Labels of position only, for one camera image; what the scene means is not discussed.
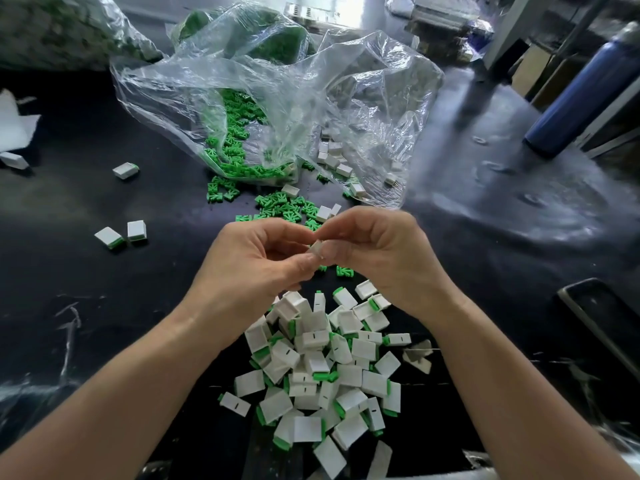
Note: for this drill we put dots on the person's left hand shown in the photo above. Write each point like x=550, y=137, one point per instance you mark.
x=245, y=280

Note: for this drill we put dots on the person's right hand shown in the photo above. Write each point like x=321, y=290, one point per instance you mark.
x=395, y=255

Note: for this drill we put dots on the white plastic part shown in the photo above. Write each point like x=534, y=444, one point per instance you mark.
x=316, y=250

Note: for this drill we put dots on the assembled white-green part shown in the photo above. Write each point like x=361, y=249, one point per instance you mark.
x=126, y=171
x=137, y=231
x=109, y=238
x=13, y=161
x=235, y=404

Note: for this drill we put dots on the pile of assembled white-green pieces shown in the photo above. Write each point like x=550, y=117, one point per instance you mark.
x=320, y=380

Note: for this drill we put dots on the pile of green clips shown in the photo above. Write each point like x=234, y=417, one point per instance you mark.
x=240, y=150

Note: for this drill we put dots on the person's left forearm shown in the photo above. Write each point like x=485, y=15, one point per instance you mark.
x=105, y=410

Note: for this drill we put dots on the person's right forearm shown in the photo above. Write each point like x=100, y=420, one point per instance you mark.
x=535, y=395

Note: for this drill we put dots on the empty white shell right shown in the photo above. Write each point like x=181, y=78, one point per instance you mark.
x=418, y=356

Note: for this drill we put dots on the clear plastic bag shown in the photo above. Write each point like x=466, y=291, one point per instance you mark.
x=385, y=90

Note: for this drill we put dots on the black smartphone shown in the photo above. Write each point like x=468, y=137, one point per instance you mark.
x=602, y=325

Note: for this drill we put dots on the brown cardboard box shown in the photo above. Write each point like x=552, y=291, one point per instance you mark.
x=532, y=70

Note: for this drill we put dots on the grey machine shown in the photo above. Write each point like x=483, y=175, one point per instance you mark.
x=448, y=20

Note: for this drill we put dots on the plastic bag full of green pieces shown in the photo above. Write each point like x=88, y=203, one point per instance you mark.
x=275, y=35

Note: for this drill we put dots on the blue cylinder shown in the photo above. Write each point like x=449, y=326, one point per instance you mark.
x=585, y=95

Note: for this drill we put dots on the white component box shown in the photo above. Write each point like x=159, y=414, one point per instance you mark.
x=315, y=13

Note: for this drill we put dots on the white paper sheet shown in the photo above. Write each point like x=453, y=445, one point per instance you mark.
x=16, y=127

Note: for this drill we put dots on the large bag of assembled pieces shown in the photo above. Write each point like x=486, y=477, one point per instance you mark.
x=70, y=30

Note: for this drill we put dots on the white metal frame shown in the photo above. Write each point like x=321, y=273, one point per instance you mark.
x=508, y=30

